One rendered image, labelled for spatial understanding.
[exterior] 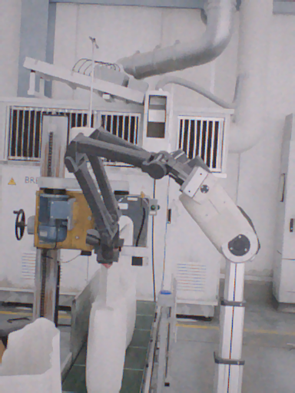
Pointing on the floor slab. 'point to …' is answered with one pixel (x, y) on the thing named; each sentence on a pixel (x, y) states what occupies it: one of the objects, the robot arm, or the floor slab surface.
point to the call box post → (162, 349)
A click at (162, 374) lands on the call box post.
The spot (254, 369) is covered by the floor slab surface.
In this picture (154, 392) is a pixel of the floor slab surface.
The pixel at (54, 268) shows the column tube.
